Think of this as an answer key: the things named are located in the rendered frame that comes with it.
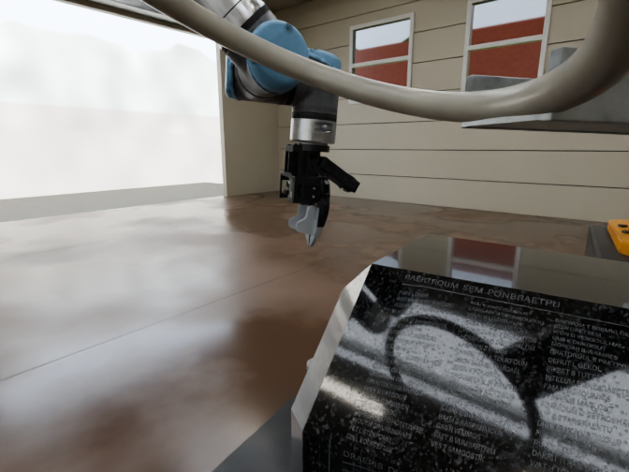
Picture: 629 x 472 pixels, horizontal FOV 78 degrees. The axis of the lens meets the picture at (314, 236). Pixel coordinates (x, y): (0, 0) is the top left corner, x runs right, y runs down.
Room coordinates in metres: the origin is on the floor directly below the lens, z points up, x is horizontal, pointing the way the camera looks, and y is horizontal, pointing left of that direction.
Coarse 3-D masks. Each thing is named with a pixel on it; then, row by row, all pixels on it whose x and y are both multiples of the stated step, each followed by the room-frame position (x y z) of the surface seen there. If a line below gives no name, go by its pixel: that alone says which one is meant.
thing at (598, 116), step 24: (576, 48) 0.29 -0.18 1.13; (600, 96) 0.30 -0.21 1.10; (624, 96) 0.30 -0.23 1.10; (480, 120) 0.38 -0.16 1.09; (504, 120) 0.34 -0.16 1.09; (528, 120) 0.31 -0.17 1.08; (552, 120) 0.29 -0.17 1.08; (576, 120) 0.29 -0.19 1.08; (600, 120) 0.30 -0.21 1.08; (624, 120) 0.30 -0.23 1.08
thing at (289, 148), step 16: (288, 144) 0.78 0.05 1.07; (304, 144) 0.76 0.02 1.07; (288, 160) 0.77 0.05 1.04; (304, 160) 0.78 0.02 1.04; (288, 176) 0.77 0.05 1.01; (304, 176) 0.76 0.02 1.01; (320, 176) 0.79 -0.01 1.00; (288, 192) 0.79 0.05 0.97; (304, 192) 0.76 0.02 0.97; (320, 192) 0.77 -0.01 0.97
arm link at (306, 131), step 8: (296, 120) 0.77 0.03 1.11; (304, 120) 0.76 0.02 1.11; (312, 120) 0.75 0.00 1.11; (320, 120) 0.75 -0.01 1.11; (296, 128) 0.77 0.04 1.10; (304, 128) 0.76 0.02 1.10; (312, 128) 0.75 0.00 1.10; (320, 128) 0.76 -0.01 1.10; (328, 128) 0.77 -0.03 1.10; (296, 136) 0.77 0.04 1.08; (304, 136) 0.76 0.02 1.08; (312, 136) 0.75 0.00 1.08; (320, 136) 0.75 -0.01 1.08; (328, 136) 0.76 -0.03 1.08; (320, 144) 0.77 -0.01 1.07
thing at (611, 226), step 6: (612, 222) 1.44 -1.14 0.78; (618, 222) 1.44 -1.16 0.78; (624, 222) 1.44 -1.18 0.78; (612, 228) 1.36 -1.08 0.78; (618, 228) 1.34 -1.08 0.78; (624, 228) 1.34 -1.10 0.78; (612, 234) 1.33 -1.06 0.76; (618, 234) 1.24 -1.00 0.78; (624, 234) 1.24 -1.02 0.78; (618, 240) 1.19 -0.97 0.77; (624, 240) 1.16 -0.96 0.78; (618, 246) 1.17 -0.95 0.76; (624, 246) 1.13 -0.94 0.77; (624, 252) 1.13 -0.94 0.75
